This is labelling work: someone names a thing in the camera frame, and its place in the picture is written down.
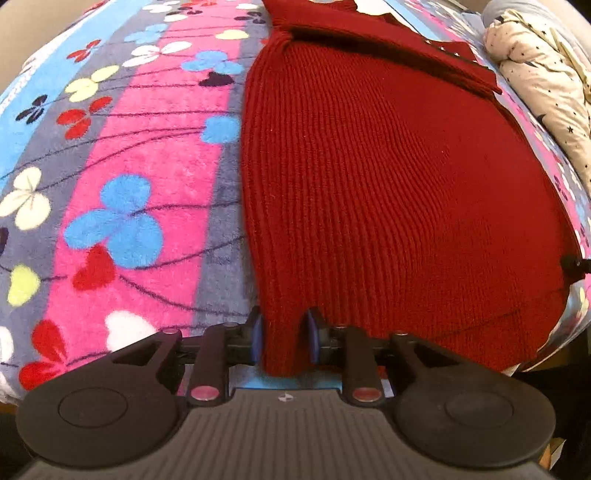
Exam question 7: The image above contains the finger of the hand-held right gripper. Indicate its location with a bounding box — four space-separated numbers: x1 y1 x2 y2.
560 255 591 280

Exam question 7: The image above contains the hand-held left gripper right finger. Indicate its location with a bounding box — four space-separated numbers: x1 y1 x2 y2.
301 308 435 408

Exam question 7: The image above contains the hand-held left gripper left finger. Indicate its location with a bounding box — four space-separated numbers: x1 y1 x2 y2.
110 305 267 408

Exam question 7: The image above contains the dark red knit sweater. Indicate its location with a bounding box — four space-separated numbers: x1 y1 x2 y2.
240 0 583 376

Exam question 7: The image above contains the cream star-print duvet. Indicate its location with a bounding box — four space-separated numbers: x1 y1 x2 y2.
483 8 591 185

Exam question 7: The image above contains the floral striped fleece blanket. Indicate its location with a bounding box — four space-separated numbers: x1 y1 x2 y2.
0 0 591 404

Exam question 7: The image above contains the grey pillow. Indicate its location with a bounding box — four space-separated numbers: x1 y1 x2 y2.
481 0 571 25

